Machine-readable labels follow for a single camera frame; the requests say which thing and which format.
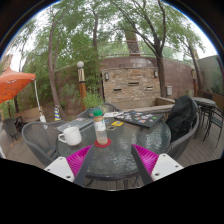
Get wooden lamp post, white globe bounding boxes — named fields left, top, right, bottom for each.
left=76, top=60, right=88, bottom=111

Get green-capped coffee drink bottle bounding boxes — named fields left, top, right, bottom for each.
left=92, top=109, right=109, bottom=146

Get leaning brown-trunk tree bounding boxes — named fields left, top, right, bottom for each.
left=33, top=3, right=101, bottom=121

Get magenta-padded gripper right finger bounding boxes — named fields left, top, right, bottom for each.
left=130, top=143, right=184, bottom=186

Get round dark patio table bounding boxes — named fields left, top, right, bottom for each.
left=191, top=96, right=218, bottom=141

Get white printed papers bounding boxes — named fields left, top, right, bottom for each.
left=103, top=111, right=124, bottom=119

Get blue yellow striped bollard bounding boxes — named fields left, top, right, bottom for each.
left=54, top=104, right=62, bottom=122

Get white ceramic mug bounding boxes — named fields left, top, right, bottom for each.
left=57, top=125, right=83, bottom=147

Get potted green plant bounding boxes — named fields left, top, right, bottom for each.
left=81, top=91, right=105, bottom=118

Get dark forked tree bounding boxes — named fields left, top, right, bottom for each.
left=109, top=0, right=208, bottom=98

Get flat round red coaster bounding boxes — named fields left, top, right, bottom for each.
left=93, top=137, right=113, bottom=149

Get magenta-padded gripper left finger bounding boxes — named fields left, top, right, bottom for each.
left=43, top=144, right=97, bottom=187

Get orange canopy tent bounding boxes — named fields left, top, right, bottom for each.
left=0, top=66, right=47, bottom=123

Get black jacket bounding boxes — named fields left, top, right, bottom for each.
left=165, top=94, right=198, bottom=143

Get grey laptop with stickers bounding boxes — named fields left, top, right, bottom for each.
left=55, top=117, right=94, bottom=133

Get yellow square card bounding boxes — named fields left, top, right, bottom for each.
left=110, top=120, right=125, bottom=127

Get black laptop with stickers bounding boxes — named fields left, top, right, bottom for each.
left=114, top=110, right=165, bottom=129

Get dark wicker patio chair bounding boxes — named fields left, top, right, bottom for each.
left=2, top=116, right=24, bottom=141

